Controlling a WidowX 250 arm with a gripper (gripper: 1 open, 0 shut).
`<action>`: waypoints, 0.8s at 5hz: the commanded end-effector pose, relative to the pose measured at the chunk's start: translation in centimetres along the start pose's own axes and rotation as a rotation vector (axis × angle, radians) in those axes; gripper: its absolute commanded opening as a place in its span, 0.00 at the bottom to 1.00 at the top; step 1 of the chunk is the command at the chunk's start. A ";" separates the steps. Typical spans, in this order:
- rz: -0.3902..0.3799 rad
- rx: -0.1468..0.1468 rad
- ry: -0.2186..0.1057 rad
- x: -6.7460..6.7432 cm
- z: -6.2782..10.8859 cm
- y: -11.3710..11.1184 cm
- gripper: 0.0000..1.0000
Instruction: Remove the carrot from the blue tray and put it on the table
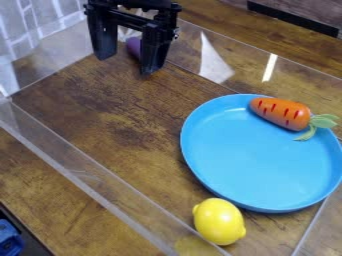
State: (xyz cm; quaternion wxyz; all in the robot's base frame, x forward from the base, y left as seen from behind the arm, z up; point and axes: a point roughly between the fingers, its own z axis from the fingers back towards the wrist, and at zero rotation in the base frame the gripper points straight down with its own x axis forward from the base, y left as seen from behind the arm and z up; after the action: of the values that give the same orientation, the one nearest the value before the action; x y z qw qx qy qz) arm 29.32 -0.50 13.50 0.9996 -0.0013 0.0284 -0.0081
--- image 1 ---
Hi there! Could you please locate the purple toy eggplant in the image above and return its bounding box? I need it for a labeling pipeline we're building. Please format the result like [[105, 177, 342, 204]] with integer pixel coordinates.
[[126, 37, 142, 59]]

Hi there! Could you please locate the orange toy carrot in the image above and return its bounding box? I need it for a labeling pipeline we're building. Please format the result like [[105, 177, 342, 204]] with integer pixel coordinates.
[[249, 97, 339, 141]]

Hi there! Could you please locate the blue object at corner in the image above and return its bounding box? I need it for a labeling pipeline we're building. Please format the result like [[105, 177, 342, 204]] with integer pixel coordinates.
[[0, 219, 25, 256]]

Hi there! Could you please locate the dark baseboard strip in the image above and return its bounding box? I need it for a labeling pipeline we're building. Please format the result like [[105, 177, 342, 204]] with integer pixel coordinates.
[[248, 0, 340, 38]]

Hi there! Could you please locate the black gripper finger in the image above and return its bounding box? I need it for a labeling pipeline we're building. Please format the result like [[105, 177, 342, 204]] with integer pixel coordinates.
[[87, 12, 118, 60], [141, 29, 176, 75]]

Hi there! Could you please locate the clear acrylic enclosure wall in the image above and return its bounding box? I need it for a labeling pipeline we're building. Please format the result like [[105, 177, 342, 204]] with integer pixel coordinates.
[[0, 0, 342, 256]]

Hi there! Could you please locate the yellow toy lemon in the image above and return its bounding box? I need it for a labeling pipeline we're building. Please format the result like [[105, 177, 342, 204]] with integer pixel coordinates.
[[193, 198, 248, 246]]

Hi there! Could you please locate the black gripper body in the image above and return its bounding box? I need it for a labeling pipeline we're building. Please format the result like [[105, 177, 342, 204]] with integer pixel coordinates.
[[85, 0, 182, 34]]

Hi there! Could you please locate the blue round plastic tray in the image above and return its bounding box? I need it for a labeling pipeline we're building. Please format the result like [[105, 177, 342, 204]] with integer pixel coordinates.
[[181, 94, 342, 213]]

